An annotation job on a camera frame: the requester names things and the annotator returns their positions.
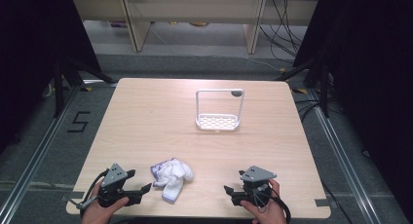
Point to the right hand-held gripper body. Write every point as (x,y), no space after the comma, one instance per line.
(258,175)

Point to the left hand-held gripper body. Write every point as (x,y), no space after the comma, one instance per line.
(113,177)

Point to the white cloth with purple edge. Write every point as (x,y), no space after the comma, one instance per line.
(172,177)

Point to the person's right hand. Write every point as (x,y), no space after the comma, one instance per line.
(269,214)

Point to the person's left hand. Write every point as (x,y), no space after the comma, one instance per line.
(97,214)

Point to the black tape number mark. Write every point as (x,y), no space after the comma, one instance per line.
(79,121)

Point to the black tape strip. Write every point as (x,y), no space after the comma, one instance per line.
(322,203)

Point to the dark round pad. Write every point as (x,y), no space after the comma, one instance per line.
(236,93)

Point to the black metal stand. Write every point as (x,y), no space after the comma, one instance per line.
(324,87)
(59,87)

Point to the black curtain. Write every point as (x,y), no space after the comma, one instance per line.
(373,71)
(29,55)

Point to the beige desk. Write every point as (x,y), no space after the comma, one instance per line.
(195,8)

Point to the aluminium floor rail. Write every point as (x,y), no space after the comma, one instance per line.
(39,152)
(344,159)

